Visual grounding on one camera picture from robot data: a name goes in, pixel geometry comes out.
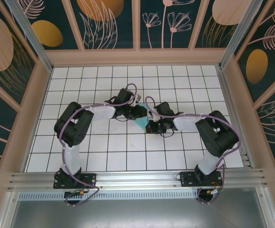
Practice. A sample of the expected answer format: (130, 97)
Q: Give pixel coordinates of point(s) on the aluminium mounting rail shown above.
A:
(137, 179)

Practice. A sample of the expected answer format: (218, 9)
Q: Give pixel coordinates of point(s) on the grey metal sheet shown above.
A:
(137, 215)

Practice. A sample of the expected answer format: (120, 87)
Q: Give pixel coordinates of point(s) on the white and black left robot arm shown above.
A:
(73, 123)

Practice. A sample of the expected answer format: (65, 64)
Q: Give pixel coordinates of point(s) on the aluminium frame post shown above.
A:
(32, 38)
(239, 33)

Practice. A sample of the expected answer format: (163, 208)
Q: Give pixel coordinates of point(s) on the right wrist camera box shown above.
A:
(154, 114)

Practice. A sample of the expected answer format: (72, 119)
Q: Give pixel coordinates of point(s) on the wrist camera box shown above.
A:
(137, 98)
(154, 114)

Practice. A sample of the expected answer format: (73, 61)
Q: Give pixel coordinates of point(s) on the teal cloth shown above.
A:
(142, 123)

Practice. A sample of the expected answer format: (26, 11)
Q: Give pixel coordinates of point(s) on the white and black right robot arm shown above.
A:
(218, 133)

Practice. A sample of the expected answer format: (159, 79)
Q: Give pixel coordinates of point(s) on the aluminium side rail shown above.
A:
(225, 95)

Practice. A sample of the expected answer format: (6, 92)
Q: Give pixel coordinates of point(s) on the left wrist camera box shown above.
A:
(137, 98)

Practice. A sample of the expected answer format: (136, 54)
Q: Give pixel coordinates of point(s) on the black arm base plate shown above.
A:
(187, 179)
(88, 180)

